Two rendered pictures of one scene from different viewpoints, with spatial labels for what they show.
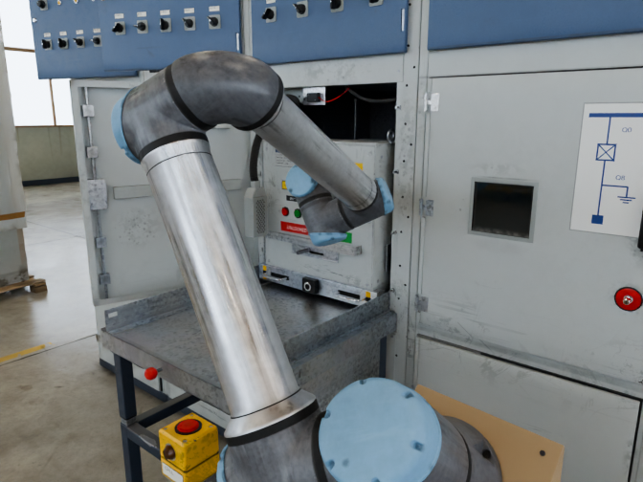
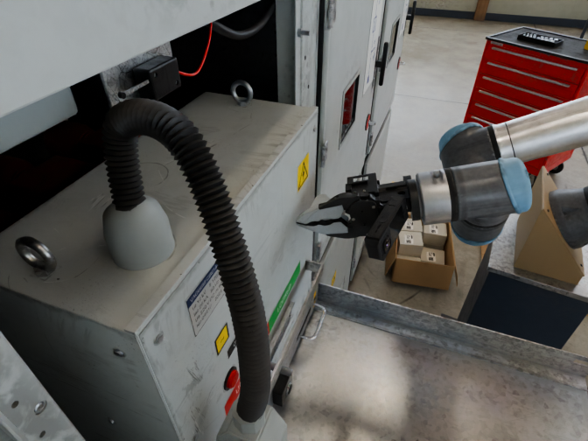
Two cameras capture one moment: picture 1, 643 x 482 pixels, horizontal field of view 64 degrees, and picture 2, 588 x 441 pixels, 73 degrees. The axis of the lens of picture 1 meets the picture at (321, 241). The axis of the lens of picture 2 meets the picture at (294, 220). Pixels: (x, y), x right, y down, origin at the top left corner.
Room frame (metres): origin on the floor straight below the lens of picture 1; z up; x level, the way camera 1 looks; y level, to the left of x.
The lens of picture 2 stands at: (1.83, 0.44, 1.67)
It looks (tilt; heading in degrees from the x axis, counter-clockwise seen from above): 39 degrees down; 251
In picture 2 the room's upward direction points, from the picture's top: straight up
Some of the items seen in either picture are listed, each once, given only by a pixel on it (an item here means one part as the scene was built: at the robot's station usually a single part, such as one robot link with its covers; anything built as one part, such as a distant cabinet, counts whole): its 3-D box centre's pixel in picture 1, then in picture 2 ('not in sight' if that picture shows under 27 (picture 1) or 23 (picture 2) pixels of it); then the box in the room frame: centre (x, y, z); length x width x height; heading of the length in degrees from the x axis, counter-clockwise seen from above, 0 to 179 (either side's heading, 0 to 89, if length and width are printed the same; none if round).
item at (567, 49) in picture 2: not in sight; (529, 103); (-0.68, -1.63, 0.51); 0.70 x 0.48 x 1.03; 108
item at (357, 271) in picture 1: (313, 213); (269, 304); (1.74, 0.03, 1.15); 0.48 x 0.01 x 0.48; 51
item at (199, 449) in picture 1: (189, 449); not in sight; (0.86, 0.25, 0.85); 0.08 x 0.08 x 0.10; 51
